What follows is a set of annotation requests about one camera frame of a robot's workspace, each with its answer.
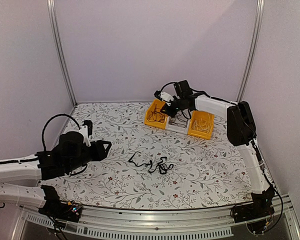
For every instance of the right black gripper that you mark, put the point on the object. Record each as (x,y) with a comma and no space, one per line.
(171,113)

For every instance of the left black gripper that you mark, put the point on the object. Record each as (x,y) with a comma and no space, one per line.
(99,154)

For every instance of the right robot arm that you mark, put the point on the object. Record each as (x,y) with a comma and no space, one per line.
(241,133)

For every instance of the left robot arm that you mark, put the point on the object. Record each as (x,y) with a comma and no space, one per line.
(74,150)

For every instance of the large yellow plastic bin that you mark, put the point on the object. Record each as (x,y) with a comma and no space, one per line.
(153,116)

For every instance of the white translucent plastic bin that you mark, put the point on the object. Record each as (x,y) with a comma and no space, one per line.
(180,123)

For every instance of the small yellow plastic bin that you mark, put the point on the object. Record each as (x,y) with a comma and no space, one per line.
(201,125)

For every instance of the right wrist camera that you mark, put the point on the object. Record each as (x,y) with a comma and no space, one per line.
(164,97)

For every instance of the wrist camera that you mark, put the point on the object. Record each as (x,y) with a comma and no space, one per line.
(86,130)
(164,97)

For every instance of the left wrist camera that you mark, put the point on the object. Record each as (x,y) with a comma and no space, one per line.
(86,130)

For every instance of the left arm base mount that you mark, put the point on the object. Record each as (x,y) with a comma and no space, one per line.
(69,211)

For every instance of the front aluminium rail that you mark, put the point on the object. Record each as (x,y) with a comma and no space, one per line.
(212,223)

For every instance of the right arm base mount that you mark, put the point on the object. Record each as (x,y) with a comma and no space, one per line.
(261,206)

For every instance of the right aluminium frame post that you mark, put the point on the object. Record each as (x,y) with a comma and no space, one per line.
(252,49)

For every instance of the aluminium frame post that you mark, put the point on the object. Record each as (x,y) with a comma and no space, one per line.
(252,49)
(59,51)

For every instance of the left aluminium frame post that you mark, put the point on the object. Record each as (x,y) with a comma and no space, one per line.
(59,51)

